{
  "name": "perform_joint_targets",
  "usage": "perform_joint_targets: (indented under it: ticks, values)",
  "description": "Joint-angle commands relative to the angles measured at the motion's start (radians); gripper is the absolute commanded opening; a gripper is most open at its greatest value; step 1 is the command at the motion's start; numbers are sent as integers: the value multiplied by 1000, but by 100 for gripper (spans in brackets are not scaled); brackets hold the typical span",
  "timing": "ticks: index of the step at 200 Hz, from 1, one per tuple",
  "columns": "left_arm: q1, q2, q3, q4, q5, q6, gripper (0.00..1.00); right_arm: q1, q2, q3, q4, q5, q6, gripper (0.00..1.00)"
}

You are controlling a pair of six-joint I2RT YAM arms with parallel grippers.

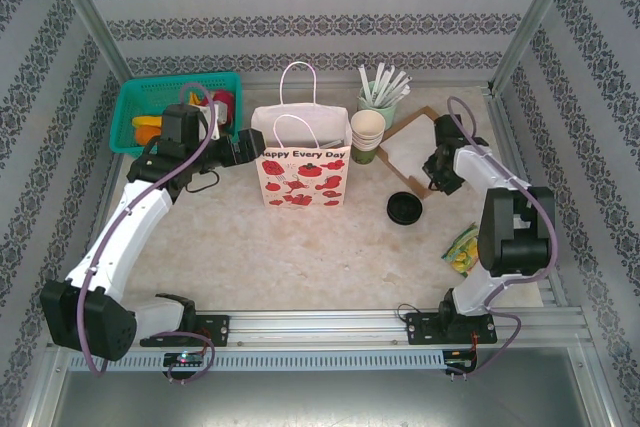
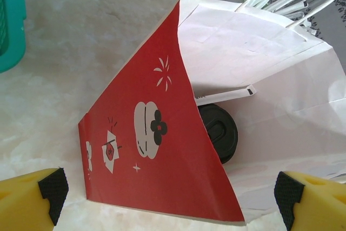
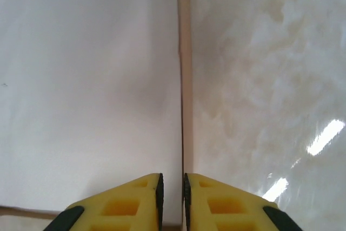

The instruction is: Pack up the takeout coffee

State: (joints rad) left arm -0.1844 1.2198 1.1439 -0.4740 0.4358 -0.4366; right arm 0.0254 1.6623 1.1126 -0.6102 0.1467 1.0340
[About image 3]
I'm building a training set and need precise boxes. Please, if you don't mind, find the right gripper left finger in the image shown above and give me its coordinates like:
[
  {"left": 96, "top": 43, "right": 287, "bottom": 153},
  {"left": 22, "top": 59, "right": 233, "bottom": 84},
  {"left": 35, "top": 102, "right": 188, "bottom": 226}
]
[{"left": 48, "top": 173, "right": 164, "bottom": 231}]

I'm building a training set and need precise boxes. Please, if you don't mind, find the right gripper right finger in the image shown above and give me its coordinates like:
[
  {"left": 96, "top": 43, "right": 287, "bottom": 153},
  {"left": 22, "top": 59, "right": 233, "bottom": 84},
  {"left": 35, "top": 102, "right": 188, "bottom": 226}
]
[{"left": 183, "top": 173, "right": 301, "bottom": 231}]

